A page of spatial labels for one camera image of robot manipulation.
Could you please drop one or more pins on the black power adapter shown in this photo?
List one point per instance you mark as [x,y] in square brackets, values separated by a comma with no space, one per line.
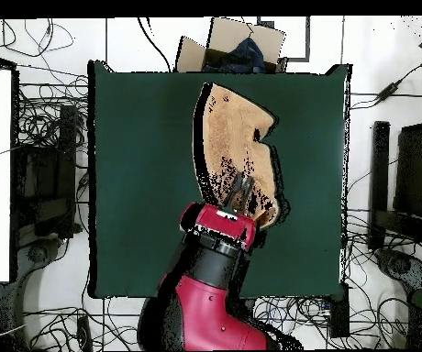
[387,92]

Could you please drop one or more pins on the blue jeans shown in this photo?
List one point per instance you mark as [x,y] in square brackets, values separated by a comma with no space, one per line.
[247,51]

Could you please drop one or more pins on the open cardboard box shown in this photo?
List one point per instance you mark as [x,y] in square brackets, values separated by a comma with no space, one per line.
[229,35]

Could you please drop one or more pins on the black rectangular frame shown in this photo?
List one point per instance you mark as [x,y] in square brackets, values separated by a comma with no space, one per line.
[307,40]

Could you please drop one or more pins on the dark green table cloth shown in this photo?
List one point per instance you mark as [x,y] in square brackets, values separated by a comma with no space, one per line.
[141,146]

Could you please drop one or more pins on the black power strip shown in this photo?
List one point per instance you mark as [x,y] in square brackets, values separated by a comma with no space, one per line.
[84,332]

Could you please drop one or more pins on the black flat panel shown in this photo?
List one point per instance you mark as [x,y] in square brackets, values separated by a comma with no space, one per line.
[414,172]

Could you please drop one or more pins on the grey stand base with caster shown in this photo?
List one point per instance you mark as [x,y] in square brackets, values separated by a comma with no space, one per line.
[36,253]
[398,264]

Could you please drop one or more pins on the small black box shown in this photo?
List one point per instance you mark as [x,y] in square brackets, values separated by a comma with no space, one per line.
[339,315]

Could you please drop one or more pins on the black upright bar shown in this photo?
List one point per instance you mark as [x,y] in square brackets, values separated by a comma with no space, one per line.
[379,165]

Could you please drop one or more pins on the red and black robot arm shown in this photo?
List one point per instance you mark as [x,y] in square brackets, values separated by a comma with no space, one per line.
[211,315]

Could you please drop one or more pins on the black chair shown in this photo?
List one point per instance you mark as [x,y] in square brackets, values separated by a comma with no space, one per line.
[46,176]

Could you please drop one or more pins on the orange terry towel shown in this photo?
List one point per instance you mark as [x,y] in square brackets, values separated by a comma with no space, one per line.
[229,128]

